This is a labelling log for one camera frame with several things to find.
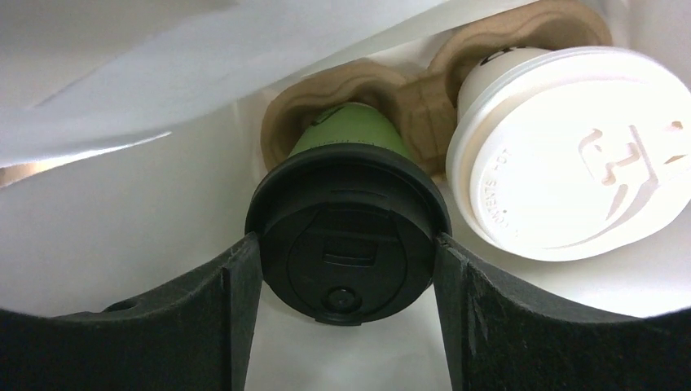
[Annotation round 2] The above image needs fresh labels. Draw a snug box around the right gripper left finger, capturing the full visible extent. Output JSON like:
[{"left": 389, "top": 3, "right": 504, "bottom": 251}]
[{"left": 1, "top": 234, "right": 262, "bottom": 390}]

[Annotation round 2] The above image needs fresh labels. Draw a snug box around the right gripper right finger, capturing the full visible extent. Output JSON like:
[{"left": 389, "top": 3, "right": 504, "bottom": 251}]
[{"left": 434, "top": 234, "right": 690, "bottom": 390}]

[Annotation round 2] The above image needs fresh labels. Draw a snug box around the black lid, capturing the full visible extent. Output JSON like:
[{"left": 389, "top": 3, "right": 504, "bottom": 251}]
[{"left": 244, "top": 143, "right": 451, "bottom": 326}]

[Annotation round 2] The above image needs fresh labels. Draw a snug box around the white cup lid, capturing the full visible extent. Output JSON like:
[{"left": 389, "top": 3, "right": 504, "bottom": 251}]
[{"left": 446, "top": 46, "right": 690, "bottom": 261}]

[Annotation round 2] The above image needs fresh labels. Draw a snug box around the light blue paper bag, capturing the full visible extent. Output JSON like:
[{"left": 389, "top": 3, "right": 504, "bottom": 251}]
[{"left": 1, "top": 1, "right": 690, "bottom": 390}]

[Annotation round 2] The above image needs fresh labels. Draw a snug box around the green paper cup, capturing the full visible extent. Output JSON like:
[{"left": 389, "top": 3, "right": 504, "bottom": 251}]
[{"left": 288, "top": 103, "right": 412, "bottom": 160}]

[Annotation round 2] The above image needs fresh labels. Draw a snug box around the single white paper cup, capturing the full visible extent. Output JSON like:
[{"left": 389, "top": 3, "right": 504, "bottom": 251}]
[{"left": 457, "top": 46, "right": 550, "bottom": 120}]

